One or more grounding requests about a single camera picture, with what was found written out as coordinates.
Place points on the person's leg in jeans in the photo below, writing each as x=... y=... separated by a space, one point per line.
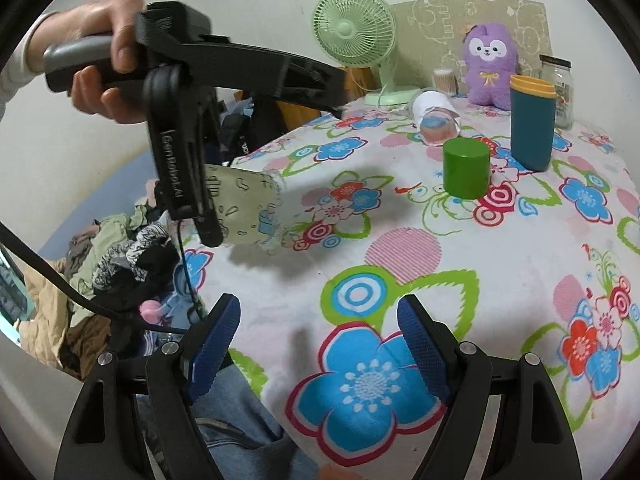
x=240 y=425

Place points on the clear cup with pink base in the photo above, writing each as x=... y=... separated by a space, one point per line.
x=435 y=120

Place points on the pile of clothes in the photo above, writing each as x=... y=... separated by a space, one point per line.
x=115 y=240

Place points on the clear patterned cup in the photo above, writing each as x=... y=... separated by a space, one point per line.
x=245 y=200

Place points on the purple plush toy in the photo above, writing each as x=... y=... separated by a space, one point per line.
x=487 y=75

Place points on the cotton swab container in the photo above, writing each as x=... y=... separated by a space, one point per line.
x=445 y=82

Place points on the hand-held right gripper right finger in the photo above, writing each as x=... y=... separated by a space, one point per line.
x=424 y=355

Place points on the pink plastic item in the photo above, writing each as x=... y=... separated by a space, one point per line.
x=150 y=311

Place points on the black bag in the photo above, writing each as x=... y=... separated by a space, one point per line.
x=260 y=125

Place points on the person's left hand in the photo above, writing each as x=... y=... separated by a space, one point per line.
x=122 y=25

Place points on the person's left forearm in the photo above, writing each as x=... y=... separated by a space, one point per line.
x=12 y=80

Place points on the glass jar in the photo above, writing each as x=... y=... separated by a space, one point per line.
x=562 y=85

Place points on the orange wooden furniture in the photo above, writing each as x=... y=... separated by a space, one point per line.
x=300 y=115

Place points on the floral tablecloth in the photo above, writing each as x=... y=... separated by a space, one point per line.
x=400 y=210

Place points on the green desk fan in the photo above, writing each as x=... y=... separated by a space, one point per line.
x=350 y=25

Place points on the beige patterned board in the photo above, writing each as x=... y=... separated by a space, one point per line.
x=430 y=25

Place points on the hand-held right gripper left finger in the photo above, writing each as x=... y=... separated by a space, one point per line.
x=212 y=355

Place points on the teal cup with yellow rim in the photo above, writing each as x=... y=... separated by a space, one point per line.
x=532 y=130

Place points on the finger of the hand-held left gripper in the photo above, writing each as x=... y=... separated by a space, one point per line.
x=210 y=225
x=300 y=77

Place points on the blue bed sheet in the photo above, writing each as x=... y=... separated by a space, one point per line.
x=100 y=195

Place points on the green cup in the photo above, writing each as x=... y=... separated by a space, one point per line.
x=465 y=170

